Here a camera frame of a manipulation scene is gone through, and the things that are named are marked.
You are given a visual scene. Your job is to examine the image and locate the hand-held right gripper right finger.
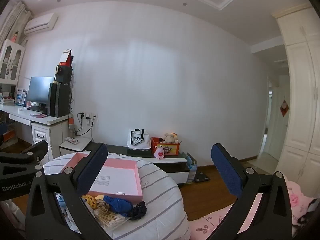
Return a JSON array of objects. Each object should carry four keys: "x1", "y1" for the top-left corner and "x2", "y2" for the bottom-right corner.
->
[{"x1": 211, "y1": 143, "x2": 293, "y2": 240}]

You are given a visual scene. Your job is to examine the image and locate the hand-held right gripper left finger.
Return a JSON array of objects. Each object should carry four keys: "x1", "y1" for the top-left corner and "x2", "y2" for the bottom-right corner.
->
[{"x1": 25, "y1": 142, "x2": 113, "y2": 240}]

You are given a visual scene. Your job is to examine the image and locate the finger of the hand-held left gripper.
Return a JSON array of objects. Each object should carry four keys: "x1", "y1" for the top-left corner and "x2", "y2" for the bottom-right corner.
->
[{"x1": 0, "y1": 140, "x2": 49, "y2": 165}]

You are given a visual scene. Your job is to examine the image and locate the pink cardboard box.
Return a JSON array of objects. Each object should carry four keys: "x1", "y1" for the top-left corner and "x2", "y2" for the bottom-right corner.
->
[{"x1": 60, "y1": 152, "x2": 143, "y2": 205}]

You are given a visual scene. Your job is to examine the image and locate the yellow crocheted toy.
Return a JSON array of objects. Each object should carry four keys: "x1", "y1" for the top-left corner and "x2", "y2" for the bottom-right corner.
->
[{"x1": 82, "y1": 194, "x2": 105, "y2": 209}]

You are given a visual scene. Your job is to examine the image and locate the beige scrunchie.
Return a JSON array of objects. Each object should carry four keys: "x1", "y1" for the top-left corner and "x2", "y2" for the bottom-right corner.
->
[{"x1": 96, "y1": 200, "x2": 110, "y2": 212}]

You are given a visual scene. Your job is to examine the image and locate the bright blue scrunchie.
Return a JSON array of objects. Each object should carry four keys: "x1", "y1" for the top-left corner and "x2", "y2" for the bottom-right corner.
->
[{"x1": 103, "y1": 195, "x2": 134, "y2": 217}]

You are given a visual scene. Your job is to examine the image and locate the bag of cotton swabs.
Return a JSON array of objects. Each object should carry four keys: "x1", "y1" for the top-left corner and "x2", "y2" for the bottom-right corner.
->
[{"x1": 92, "y1": 209, "x2": 130, "y2": 230}]

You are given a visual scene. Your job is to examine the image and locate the dark navy scrunchie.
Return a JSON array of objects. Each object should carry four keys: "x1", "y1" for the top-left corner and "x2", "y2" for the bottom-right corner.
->
[{"x1": 127, "y1": 201, "x2": 147, "y2": 221}]

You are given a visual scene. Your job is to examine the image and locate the low white side cabinet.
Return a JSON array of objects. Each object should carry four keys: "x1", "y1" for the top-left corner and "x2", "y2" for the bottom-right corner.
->
[{"x1": 59, "y1": 137, "x2": 92, "y2": 159}]

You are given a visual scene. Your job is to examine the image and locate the black floor scale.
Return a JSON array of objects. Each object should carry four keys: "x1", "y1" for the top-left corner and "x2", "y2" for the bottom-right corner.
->
[{"x1": 194, "y1": 172, "x2": 210, "y2": 182}]

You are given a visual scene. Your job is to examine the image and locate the orange white box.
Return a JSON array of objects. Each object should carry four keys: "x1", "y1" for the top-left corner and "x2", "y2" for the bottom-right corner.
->
[{"x1": 4, "y1": 129, "x2": 15, "y2": 143}]

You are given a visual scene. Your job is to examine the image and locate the blue packet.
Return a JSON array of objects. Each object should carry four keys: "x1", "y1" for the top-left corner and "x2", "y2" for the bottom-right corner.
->
[{"x1": 186, "y1": 152, "x2": 198, "y2": 183}]

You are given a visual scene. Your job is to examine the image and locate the white desk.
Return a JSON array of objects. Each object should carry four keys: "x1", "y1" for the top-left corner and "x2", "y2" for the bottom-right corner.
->
[{"x1": 0, "y1": 104, "x2": 74, "y2": 160}]

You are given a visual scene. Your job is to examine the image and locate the black keyboard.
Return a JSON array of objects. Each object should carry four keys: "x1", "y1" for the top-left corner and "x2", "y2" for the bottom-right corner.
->
[{"x1": 26, "y1": 106, "x2": 48, "y2": 113}]

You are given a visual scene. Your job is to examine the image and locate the white tote bag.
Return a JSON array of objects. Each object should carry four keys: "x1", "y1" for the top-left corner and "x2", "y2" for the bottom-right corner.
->
[{"x1": 127, "y1": 129, "x2": 152, "y2": 149}]

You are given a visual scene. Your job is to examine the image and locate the black white tv stand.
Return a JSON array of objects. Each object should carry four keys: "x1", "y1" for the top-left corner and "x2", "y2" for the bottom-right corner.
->
[{"x1": 91, "y1": 142, "x2": 190, "y2": 185}]

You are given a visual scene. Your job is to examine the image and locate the orange storage box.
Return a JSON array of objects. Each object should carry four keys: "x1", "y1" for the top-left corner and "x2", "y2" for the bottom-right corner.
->
[{"x1": 151, "y1": 137, "x2": 181, "y2": 156}]

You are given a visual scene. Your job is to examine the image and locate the blue white bottles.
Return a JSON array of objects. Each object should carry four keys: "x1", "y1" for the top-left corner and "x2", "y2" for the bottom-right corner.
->
[{"x1": 15, "y1": 88, "x2": 27, "y2": 105}]

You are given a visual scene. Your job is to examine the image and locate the pink bed sheet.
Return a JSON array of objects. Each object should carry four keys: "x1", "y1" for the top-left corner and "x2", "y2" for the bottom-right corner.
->
[{"x1": 189, "y1": 200, "x2": 260, "y2": 240}]

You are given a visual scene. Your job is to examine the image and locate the black computer tower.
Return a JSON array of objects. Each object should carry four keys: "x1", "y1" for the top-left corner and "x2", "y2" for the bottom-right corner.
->
[{"x1": 48, "y1": 82, "x2": 72, "y2": 118}]

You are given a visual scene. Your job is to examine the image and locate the black computer monitor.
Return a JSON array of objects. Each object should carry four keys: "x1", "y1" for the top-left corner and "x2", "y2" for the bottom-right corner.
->
[{"x1": 26, "y1": 76, "x2": 55, "y2": 108}]

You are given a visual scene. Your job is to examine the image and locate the beige plush toy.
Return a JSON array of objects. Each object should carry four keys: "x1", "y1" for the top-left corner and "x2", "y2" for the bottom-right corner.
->
[{"x1": 160, "y1": 132, "x2": 179, "y2": 144}]

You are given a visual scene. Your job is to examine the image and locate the white door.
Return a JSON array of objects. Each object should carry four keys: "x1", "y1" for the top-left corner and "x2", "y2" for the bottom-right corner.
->
[{"x1": 271, "y1": 76, "x2": 292, "y2": 162}]

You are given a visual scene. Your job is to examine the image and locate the pink heart toy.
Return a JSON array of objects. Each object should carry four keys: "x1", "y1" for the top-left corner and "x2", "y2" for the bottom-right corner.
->
[{"x1": 154, "y1": 145, "x2": 165, "y2": 160}]

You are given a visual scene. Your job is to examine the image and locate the round striped table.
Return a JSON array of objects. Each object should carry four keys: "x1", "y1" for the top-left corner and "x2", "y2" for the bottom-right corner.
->
[{"x1": 42, "y1": 151, "x2": 192, "y2": 240}]

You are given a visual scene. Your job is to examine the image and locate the pink printed cloth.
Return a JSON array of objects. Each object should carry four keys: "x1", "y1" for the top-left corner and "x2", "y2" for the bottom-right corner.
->
[{"x1": 282, "y1": 174, "x2": 320, "y2": 233}]

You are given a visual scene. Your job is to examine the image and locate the red door decoration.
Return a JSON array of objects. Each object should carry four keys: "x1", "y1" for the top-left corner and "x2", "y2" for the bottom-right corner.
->
[{"x1": 280, "y1": 99, "x2": 289, "y2": 117}]

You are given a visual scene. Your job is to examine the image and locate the white glass door cabinet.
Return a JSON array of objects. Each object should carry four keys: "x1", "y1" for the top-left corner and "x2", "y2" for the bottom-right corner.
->
[{"x1": 0, "y1": 39, "x2": 25, "y2": 85}]

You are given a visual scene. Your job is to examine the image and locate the dark cloth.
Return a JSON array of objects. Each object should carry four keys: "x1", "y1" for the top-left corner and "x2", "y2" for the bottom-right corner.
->
[{"x1": 296, "y1": 197, "x2": 320, "y2": 224}]

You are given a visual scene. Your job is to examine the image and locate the red white calendar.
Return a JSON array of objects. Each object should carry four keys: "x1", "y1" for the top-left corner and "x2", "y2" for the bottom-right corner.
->
[{"x1": 59, "y1": 49, "x2": 74, "y2": 67}]

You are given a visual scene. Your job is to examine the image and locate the white wardrobe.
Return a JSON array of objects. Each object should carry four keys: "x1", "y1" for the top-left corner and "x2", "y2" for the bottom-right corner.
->
[{"x1": 271, "y1": 4, "x2": 320, "y2": 198}]

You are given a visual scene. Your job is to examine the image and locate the white air conditioner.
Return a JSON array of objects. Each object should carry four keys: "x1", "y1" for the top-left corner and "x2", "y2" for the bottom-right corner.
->
[{"x1": 24, "y1": 13, "x2": 58, "y2": 35}]

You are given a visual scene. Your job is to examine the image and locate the wall socket panel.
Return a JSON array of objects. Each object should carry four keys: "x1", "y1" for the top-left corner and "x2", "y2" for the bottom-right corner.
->
[{"x1": 79, "y1": 112, "x2": 98, "y2": 121}]

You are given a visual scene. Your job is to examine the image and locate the black power cable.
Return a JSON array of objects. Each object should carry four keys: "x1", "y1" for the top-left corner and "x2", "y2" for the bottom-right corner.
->
[{"x1": 74, "y1": 113, "x2": 94, "y2": 142}]

